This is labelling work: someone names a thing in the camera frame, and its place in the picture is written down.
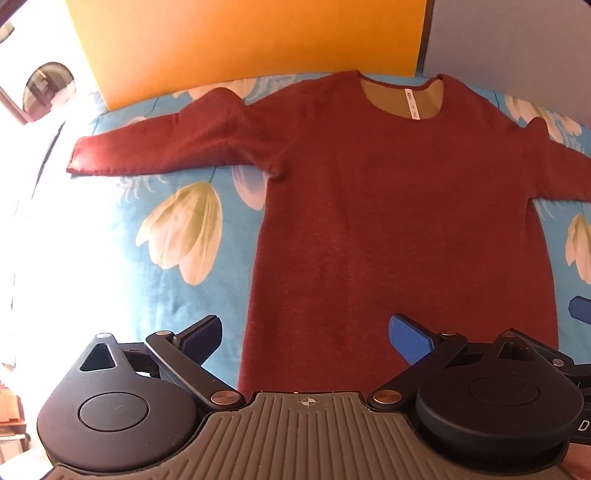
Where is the blue floral bed sheet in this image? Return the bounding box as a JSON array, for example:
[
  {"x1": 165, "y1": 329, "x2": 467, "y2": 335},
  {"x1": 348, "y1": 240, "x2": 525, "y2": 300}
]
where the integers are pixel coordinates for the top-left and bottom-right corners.
[{"x1": 28, "y1": 71, "x2": 591, "y2": 402}]

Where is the round mirror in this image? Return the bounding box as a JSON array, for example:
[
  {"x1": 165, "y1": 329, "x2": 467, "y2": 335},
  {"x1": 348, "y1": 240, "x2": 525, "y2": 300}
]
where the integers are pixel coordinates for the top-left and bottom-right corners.
[{"x1": 22, "y1": 61, "x2": 77, "y2": 123}]

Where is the orange board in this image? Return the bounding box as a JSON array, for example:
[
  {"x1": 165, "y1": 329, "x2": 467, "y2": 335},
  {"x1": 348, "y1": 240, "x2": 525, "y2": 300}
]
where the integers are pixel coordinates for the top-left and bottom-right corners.
[{"x1": 65, "y1": 0, "x2": 428, "y2": 112}]

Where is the grey-blue board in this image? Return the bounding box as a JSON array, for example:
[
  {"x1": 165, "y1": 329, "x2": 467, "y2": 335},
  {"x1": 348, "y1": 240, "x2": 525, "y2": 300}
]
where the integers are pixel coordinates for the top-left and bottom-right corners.
[{"x1": 416, "y1": 0, "x2": 591, "y2": 127}]

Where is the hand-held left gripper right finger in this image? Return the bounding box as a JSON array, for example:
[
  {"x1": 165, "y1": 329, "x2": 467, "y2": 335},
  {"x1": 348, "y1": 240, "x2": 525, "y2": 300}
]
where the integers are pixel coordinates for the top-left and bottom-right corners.
[{"x1": 368, "y1": 315, "x2": 577, "y2": 411}]

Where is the dark red sweater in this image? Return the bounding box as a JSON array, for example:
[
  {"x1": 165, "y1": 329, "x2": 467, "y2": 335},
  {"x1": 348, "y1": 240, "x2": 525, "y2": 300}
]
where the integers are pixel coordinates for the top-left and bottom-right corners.
[{"x1": 66, "y1": 69, "x2": 591, "y2": 398}]

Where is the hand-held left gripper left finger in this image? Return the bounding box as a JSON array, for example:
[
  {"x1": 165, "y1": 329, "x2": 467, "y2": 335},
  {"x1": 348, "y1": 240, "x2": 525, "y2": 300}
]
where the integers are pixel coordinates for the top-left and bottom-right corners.
[{"x1": 79, "y1": 315, "x2": 246, "y2": 411}]

